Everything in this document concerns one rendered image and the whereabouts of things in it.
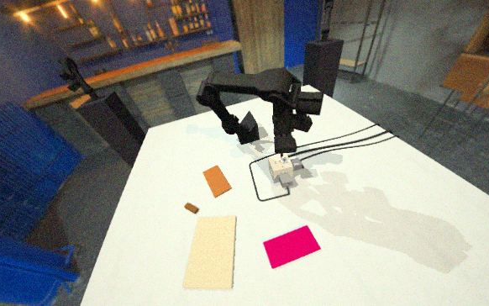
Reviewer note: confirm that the orange rectangular block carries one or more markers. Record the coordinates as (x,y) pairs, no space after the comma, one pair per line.
(216,181)

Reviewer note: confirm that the small brown rectangular block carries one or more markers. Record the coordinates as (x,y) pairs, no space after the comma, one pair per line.
(191,207)

